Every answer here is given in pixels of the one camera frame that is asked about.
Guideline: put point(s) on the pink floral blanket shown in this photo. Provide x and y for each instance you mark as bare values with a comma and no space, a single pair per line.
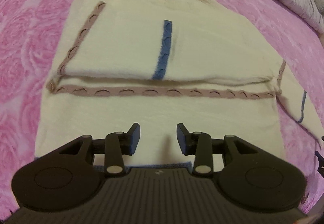
30,30

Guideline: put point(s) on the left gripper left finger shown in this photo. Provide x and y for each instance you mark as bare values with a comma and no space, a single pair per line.
118,144

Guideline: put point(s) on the cream knit sweater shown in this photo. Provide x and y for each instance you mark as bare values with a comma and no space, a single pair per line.
164,62

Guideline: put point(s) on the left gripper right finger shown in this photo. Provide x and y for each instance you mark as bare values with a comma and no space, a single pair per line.
200,145

